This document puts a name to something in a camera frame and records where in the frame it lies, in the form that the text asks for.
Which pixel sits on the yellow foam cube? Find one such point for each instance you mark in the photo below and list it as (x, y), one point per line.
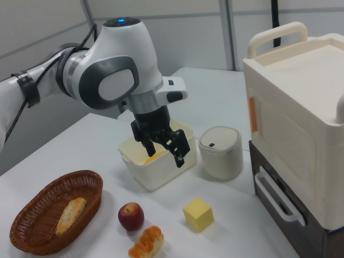
(199, 215)

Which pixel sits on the orange glazed braided bread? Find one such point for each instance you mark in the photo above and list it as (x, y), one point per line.
(146, 243)

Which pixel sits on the red apple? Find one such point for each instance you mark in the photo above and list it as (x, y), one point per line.
(130, 217)

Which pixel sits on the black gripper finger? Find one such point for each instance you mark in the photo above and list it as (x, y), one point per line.
(149, 147)
(178, 147)

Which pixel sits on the black pole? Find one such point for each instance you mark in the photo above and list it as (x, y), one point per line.
(275, 21)

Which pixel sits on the yellow banana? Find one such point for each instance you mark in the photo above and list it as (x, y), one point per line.
(160, 155)

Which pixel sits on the long baked bread roll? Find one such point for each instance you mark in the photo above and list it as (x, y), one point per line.
(71, 215)

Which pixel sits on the cream plastic storage box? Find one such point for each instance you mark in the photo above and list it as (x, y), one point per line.
(161, 174)

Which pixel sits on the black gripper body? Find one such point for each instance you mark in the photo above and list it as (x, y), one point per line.
(153, 121)

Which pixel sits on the dark brown drawer unit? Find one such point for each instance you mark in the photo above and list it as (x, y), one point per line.
(336, 242)

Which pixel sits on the small cream lidded bin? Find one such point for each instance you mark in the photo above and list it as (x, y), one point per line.
(220, 161)

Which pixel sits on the brown wicker basket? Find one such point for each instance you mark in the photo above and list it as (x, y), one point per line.
(40, 204)

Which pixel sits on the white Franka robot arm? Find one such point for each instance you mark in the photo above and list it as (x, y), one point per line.
(121, 53)

